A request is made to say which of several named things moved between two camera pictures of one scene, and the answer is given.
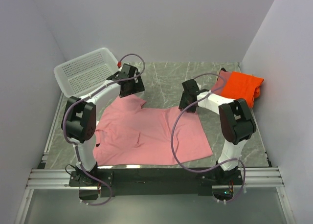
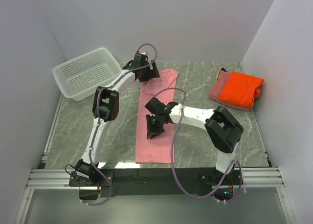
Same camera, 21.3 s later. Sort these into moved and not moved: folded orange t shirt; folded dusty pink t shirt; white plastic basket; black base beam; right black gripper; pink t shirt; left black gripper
Moved: left black gripper; pink t shirt; right black gripper
Not moved: black base beam; folded orange t shirt; white plastic basket; folded dusty pink t shirt
